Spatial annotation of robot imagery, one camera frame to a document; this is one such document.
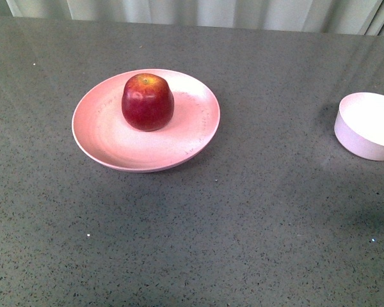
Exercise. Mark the red apple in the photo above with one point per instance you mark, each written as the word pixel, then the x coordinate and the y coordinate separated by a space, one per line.
pixel 147 102

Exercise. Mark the pink plate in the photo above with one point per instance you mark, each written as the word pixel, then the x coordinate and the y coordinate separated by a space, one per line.
pixel 102 133

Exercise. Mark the light pink bowl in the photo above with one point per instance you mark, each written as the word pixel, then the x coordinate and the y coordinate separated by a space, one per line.
pixel 359 125

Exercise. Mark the white pleated curtain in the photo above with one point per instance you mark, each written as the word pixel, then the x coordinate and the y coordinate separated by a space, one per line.
pixel 318 16

